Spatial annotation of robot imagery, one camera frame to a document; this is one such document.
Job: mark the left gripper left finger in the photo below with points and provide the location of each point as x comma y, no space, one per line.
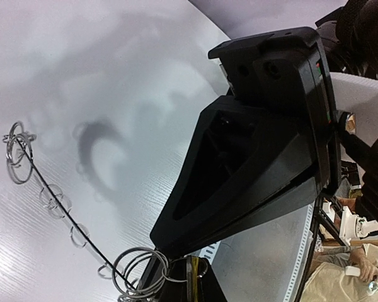
161,285

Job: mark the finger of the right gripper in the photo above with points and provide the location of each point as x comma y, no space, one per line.
220,211
241,144

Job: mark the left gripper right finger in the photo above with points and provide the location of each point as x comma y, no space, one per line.
209,289

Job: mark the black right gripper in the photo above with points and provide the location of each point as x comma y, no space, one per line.
286,72

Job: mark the round metal keyring disc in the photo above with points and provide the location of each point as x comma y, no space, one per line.
125,271

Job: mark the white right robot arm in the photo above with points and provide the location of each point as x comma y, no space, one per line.
350,39

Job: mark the person in beige clothing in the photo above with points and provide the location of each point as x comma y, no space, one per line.
342,274

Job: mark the white slotted cable duct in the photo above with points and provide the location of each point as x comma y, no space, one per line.
266,262

